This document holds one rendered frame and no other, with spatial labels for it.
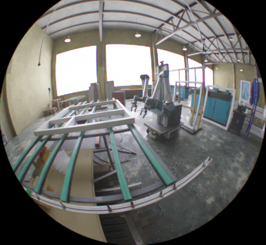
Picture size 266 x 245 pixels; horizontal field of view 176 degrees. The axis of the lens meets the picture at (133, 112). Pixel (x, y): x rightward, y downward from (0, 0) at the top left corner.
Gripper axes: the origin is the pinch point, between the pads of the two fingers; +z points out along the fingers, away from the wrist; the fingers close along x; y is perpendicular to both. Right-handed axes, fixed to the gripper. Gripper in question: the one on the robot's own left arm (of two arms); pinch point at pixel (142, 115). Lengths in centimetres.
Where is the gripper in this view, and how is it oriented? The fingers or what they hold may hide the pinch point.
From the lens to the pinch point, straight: 155.6
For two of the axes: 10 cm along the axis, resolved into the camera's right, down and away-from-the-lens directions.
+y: -8.8, -2.4, -4.1
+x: 3.1, 3.8, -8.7
